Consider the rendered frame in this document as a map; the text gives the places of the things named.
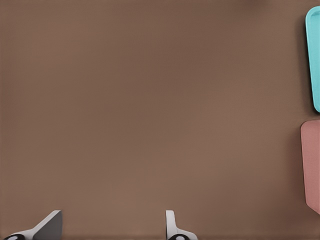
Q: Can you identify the pink box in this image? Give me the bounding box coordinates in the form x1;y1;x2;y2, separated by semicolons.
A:
300;119;320;215

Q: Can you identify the pale blue-green tray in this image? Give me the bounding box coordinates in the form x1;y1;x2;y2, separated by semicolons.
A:
305;5;320;113

